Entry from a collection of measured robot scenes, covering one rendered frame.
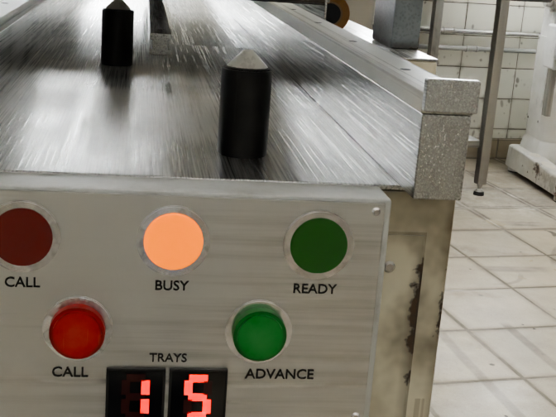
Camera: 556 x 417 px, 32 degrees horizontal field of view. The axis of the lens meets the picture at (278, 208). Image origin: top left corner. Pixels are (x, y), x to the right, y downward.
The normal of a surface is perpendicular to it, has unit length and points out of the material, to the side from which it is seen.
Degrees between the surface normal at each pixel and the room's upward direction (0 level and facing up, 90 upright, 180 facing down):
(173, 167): 0
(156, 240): 90
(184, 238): 90
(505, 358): 0
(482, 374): 0
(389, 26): 90
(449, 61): 90
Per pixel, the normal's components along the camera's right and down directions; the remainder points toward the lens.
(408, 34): 0.13, 0.27
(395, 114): -0.99, -0.04
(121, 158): 0.07, -0.96
